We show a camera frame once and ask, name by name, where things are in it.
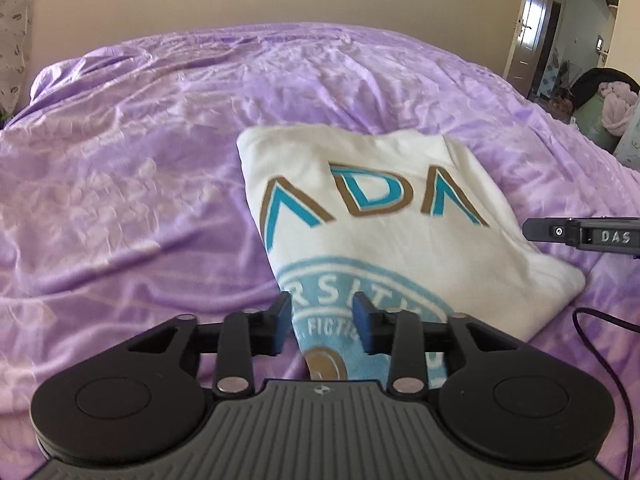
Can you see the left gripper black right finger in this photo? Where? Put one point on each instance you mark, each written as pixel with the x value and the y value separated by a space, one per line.
pixel 395 334

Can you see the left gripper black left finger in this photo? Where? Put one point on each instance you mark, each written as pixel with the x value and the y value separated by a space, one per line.
pixel 245 335

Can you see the white printed sweatshirt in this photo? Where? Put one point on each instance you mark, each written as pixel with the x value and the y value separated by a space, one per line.
pixel 414 222

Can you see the dark chair with clothes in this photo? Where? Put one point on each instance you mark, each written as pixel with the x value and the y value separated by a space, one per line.
pixel 587 104

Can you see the light patterned pillow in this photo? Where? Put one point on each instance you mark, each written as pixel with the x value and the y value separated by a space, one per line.
pixel 627 151

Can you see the pink fluffy garment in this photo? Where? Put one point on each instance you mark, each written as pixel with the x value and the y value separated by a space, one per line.
pixel 619 103

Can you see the purple floral bed cover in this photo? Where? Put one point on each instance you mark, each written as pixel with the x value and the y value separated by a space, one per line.
pixel 123 200

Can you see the cream wooden door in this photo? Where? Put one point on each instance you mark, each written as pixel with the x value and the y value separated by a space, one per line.
pixel 525 51

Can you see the floral white curtain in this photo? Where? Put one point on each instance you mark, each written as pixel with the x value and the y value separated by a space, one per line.
pixel 14 43

